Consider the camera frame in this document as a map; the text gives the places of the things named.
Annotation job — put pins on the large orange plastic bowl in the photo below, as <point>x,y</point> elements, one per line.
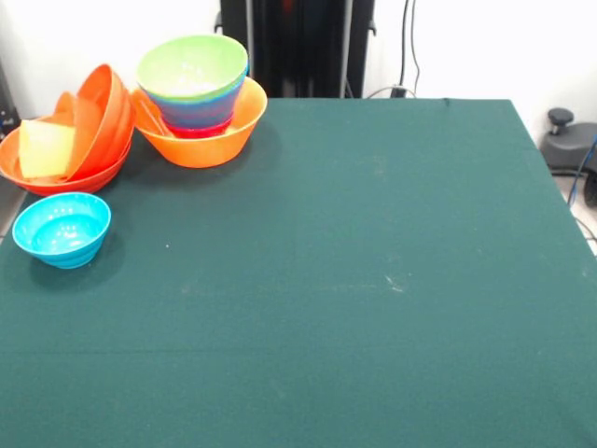
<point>200,151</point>

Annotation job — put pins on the small magenta plastic bowl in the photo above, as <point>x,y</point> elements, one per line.
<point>198,132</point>

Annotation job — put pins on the small blue plastic bowl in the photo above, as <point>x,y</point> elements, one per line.
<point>198,122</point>

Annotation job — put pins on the large blue plastic bowl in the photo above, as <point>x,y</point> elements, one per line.
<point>205,105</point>

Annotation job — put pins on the green plastic bowl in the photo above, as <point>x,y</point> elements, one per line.
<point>191,65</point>

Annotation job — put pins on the large red plastic bowl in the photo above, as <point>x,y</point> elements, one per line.
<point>119,126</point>
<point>70,186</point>

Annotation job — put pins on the small orange-red plastic bowl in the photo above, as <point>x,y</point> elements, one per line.
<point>86,135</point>

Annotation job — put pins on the yellow plastic cup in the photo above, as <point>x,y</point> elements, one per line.
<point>46,149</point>

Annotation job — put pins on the dark green tablecloth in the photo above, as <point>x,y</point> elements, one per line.
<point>298,350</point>

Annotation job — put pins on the small cyan plastic bowl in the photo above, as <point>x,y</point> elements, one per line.
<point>60,233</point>

